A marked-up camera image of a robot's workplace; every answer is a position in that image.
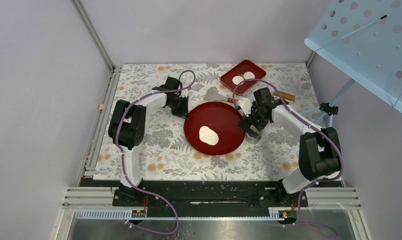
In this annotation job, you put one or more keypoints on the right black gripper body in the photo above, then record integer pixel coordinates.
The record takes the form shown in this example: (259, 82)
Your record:
(255, 118)

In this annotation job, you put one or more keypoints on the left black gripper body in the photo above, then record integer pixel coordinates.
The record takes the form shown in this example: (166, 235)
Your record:
(178, 106)

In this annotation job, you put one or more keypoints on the wooden double-ended roller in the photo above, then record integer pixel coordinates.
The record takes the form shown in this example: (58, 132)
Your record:
(286, 96)

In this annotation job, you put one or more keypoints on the scraper with orange handle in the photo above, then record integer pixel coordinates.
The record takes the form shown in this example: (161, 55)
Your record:
(212, 94)

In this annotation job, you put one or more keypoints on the round red tray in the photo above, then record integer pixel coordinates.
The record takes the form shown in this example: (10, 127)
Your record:
(222, 119)

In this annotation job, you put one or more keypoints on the white dough ball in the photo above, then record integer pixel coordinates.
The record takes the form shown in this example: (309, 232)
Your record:
(208, 136)

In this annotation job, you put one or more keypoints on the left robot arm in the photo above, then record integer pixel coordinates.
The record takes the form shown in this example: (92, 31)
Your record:
(128, 124)

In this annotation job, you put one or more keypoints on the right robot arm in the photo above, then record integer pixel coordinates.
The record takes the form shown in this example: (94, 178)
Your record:
(319, 152)

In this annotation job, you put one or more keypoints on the right round dumpling wrapper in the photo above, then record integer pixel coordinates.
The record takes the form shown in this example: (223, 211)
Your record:
(249, 75)

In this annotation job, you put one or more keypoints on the round dumpling wrapper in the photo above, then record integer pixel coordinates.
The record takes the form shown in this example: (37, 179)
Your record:
(237, 79)
(249, 75)

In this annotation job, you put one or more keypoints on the left round dumpling wrapper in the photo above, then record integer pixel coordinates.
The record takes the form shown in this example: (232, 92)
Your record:
(237, 79)

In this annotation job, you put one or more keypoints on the floral patterned table mat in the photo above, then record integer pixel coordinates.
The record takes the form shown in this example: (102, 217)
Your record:
(166, 154)

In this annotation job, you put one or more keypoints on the red rectangular tray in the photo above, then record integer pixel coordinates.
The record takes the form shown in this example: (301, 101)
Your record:
(244, 70)

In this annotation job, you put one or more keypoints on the light blue tripod stand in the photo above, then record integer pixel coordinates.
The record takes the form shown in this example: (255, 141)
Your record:
(330, 109)

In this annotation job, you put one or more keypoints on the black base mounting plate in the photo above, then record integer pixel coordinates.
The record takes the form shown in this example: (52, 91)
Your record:
(199, 200)

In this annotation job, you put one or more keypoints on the light blue perforated panel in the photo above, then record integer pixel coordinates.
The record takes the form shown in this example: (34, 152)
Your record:
(363, 39)

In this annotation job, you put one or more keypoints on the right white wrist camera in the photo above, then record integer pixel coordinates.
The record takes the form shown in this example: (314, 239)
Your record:
(245, 105)

